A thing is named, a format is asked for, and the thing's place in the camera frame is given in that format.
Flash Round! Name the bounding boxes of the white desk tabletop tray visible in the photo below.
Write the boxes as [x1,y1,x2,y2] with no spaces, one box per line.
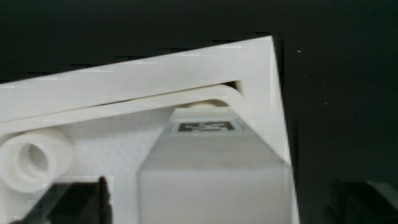
[0,37,300,224]

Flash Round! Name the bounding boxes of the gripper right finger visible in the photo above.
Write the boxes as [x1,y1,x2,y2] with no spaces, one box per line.
[323,180,398,224]

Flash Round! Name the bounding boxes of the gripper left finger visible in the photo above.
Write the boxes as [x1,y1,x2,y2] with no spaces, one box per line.
[23,178,114,224]

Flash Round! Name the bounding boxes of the white desk leg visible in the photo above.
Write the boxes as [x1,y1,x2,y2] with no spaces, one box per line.
[137,107,291,224]

